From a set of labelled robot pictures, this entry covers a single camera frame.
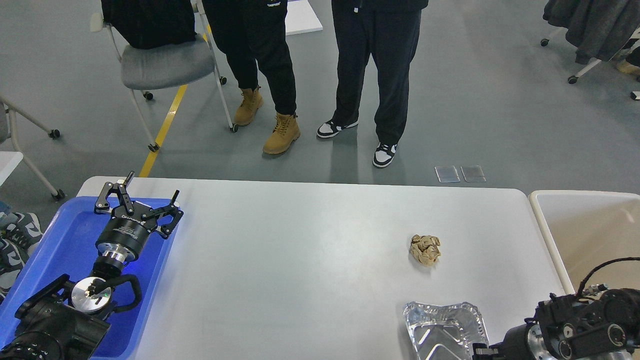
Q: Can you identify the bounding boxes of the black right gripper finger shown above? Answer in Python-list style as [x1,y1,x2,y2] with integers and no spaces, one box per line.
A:
[471,342,493,360]

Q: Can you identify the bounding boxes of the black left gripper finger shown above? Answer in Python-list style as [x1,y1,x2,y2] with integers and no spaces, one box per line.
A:
[94,171,135,215]
[142,189,185,239]

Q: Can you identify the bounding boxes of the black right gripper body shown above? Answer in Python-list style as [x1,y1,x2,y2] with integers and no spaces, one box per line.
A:
[489,323,543,360]

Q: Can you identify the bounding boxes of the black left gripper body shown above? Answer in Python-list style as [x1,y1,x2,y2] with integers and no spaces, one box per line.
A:
[95,202,157,264]

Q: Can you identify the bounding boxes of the aluminium foil tray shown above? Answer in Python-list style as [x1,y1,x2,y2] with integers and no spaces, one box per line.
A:
[403,301,489,360]

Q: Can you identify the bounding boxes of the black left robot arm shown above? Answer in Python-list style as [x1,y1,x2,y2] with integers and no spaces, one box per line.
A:
[1,172,185,360]

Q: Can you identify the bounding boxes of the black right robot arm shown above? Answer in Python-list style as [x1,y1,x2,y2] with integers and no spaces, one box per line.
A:
[471,256,640,360]

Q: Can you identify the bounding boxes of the blue plastic tray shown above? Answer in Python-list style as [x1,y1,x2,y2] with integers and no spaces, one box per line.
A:
[0,196,175,360]

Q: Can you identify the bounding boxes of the grey sneakers at left edge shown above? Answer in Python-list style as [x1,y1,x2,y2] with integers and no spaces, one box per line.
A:
[0,202,43,302]

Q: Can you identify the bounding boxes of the crumpled brown paper ball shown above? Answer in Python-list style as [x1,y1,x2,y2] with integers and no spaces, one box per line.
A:
[409,234,441,267]

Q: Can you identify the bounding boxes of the beige plastic bin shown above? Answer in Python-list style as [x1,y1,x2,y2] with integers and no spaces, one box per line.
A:
[528,190,640,294]

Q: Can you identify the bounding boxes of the grey seat rolling chair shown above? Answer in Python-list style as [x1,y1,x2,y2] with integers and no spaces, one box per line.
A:
[90,0,227,153]

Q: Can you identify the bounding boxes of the right clear floor plate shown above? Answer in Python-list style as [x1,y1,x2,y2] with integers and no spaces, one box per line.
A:
[461,165,487,183]

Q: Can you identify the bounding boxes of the clear floor plate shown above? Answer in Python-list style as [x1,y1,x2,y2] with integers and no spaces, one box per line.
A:
[461,165,487,183]
[434,165,461,183]

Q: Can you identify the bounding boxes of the left clear floor plate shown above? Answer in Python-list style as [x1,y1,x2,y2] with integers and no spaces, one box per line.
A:
[434,165,461,183]

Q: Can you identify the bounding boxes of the black jacket on chair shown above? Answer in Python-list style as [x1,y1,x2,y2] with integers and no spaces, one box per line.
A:
[101,0,196,50]

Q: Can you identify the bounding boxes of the person with tan boots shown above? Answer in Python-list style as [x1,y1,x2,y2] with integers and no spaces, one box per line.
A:
[202,0,301,155]

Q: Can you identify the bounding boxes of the white flat box on floor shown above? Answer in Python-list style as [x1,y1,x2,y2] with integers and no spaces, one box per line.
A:
[285,0,323,35]

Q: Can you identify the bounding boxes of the person with black-white sneakers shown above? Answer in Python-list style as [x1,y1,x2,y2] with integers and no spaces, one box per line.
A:
[316,0,430,169]

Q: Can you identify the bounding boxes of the chair with grey coat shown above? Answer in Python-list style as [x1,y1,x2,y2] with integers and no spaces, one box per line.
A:
[540,0,640,85]

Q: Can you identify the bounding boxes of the white frame chair left edge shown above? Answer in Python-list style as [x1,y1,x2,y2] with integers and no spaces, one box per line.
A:
[0,95,66,202]

